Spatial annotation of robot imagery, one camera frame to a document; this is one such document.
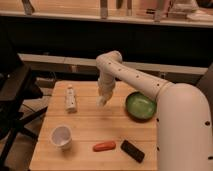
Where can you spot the black tripod stand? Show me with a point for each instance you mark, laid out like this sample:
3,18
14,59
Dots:
16,84

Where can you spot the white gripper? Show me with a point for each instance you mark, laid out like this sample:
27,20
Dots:
105,88

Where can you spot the white bottle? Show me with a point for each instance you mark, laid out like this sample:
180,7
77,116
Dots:
70,101

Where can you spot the green bowl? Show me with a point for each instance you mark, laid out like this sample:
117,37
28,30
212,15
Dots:
139,106

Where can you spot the orange sausage toy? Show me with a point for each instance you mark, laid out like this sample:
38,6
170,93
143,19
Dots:
104,146

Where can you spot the white sponge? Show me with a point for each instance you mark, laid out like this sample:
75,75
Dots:
101,101

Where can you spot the black rectangular block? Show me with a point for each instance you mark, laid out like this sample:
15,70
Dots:
132,151

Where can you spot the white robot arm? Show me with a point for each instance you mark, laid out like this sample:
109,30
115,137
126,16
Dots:
184,123

